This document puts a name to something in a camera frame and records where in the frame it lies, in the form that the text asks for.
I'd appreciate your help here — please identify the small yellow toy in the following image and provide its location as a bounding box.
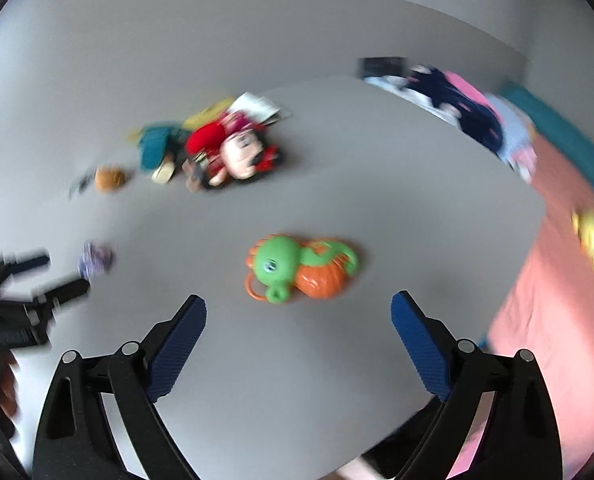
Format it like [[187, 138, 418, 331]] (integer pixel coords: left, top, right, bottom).
[[571, 207, 594, 276]]

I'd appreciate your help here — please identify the dark box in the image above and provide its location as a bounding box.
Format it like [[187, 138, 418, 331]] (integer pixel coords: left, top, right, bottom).
[[359, 56, 408, 81]]

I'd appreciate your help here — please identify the navy plush blanket with pigs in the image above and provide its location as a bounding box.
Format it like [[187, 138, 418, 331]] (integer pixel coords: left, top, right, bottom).
[[407, 64, 507, 156]]

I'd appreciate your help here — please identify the white crumpled cloth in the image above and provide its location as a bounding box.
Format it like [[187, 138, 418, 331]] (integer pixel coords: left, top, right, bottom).
[[364, 75, 458, 126]]

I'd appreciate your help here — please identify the teal pillow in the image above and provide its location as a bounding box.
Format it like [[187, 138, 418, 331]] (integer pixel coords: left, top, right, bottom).
[[500, 84, 594, 196]]

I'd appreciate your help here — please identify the yellow packet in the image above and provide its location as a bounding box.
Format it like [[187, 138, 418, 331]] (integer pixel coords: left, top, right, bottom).
[[182, 99, 235, 131]]

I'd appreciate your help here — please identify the green and orange seahorse toy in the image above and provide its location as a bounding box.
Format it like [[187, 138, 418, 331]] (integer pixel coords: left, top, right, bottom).
[[244, 233, 360, 306]]

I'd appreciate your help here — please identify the teal fabric toy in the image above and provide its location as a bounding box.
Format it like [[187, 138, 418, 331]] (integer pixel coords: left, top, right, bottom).
[[137, 122, 190, 171]]

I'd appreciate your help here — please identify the red mouse plush toy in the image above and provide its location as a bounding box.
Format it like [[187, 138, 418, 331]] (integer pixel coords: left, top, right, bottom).
[[184, 112, 283, 192]]

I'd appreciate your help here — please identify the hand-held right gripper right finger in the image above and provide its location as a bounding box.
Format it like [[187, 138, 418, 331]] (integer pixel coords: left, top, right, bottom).
[[391, 290, 563, 480]]

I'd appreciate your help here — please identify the white handwritten paper sheet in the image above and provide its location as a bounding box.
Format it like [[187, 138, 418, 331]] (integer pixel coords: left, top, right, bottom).
[[226, 91, 289, 126]]

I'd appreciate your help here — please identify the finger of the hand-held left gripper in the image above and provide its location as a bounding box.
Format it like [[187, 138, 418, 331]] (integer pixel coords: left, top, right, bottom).
[[24, 278, 91, 313], [0, 252, 51, 283]]

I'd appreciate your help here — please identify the small purple toy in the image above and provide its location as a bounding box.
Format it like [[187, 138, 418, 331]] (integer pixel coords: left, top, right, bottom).
[[78, 241, 115, 278]]

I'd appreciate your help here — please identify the pink pillow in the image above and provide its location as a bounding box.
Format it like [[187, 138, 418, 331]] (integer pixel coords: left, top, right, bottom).
[[444, 71, 500, 111]]

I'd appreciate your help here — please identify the salmon bed sheet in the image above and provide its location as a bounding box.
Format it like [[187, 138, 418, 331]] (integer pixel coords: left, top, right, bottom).
[[439, 132, 594, 480]]

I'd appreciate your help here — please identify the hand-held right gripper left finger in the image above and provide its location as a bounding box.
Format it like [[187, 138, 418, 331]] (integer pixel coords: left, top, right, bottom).
[[32, 294, 208, 480]]

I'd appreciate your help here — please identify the brown round toy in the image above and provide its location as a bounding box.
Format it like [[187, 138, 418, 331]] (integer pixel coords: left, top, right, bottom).
[[94, 166, 126, 193]]

